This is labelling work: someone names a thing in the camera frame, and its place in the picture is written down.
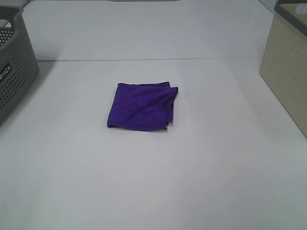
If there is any grey perforated plastic basket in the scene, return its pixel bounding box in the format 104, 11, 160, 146
0, 6, 39, 123

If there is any purple towel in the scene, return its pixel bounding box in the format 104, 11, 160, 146
107, 81, 178, 131

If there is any beige storage box grey rim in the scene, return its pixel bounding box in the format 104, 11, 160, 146
260, 0, 307, 135

